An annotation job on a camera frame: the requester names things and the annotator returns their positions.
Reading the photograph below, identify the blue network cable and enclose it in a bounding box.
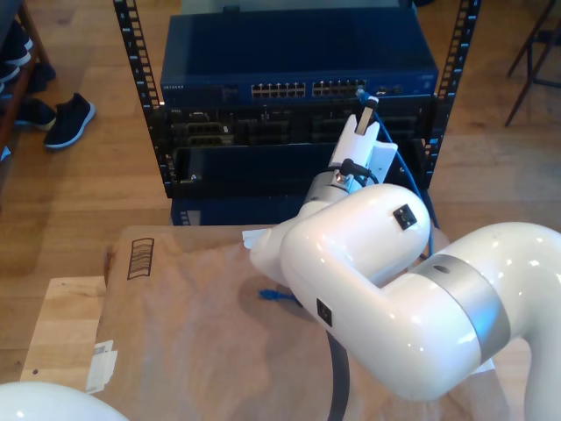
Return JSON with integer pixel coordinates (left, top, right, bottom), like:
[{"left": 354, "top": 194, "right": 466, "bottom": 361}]
[{"left": 258, "top": 87, "right": 437, "bottom": 308}]

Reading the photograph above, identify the black server chassis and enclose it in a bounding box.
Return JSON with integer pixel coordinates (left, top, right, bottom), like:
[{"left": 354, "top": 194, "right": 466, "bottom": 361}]
[{"left": 162, "top": 104, "right": 439, "bottom": 146}]

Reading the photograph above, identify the black rack tray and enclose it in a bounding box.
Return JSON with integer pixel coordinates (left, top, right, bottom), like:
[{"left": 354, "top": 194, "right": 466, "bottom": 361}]
[{"left": 167, "top": 142, "right": 433, "bottom": 199}]

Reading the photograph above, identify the white paper strip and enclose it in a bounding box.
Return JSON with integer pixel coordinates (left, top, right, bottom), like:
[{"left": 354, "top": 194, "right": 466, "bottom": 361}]
[{"left": 241, "top": 225, "right": 280, "bottom": 251}]

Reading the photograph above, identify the dark metal chair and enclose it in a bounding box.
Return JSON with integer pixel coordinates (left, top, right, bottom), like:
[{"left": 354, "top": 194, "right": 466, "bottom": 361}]
[{"left": 503, "top": 0, "right": 561, "bottom": 128}]

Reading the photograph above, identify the dark sneaker with white sole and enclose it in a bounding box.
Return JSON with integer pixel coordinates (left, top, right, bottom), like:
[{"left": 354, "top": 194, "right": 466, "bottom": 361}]
[
  {"left": 4, "top": 19, "right": 35, "bottom": 67},
  {"left": 15, "top": 98, "right": 57, "bottom": 132},
  {"left": 43, "top": 91, "right": 96, "bottom": 151}
]

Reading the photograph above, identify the dark shoe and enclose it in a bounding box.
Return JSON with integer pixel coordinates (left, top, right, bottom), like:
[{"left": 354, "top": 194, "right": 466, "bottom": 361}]
[{"left": 25, "top": 61, "right": 57, "bottom": 94}]

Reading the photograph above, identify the white shipping label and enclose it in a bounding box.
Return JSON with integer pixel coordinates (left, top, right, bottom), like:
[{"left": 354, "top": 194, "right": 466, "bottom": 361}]
[{"left": 85, "top": 339, "right": 119, "bottom": 396}]

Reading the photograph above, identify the wooden shoe shelf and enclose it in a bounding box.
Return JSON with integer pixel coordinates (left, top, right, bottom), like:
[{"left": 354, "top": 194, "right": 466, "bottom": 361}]
[{"left": 0, "top": 0, "right": 49, "bottom": 153}]

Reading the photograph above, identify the black camera cable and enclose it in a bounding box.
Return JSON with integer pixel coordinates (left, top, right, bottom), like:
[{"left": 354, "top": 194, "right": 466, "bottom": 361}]
[{"left": 340, "top": 158, "right": 380, "bottom": 185}]

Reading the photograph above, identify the blue network switch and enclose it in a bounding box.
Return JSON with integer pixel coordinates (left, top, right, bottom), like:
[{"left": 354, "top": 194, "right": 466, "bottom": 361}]
[{"left": 160, "top": 12, "right": 440, "bottom": 106}]

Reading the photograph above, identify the black rack frame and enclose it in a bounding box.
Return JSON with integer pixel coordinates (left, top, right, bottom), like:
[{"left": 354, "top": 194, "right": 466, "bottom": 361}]
[{"left": 112, "top": 0, "right": 482, "bottom": 201}]

